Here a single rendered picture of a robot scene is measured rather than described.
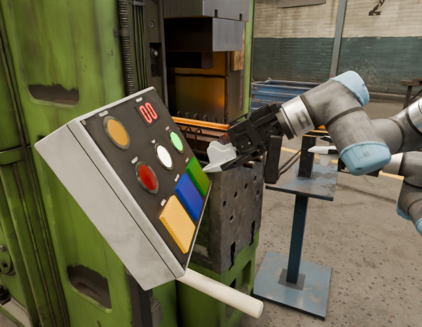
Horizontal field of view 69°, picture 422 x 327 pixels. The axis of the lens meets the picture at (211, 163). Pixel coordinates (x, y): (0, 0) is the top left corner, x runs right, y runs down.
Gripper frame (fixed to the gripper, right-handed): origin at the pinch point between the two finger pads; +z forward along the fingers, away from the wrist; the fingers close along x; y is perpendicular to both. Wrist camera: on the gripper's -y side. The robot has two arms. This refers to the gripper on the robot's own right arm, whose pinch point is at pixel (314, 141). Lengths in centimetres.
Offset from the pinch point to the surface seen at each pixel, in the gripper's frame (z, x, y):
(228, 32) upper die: 30.7, -3.0, -32.7
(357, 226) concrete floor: -10, 130, 100
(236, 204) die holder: 24.7, -4.5, 27.9
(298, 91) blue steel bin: 116, 366, 37
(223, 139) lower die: 30.7, -4.9, 3.2
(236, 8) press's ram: 31, 2, -40
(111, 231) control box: 11, -72, -3
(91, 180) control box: 13, -73, -11
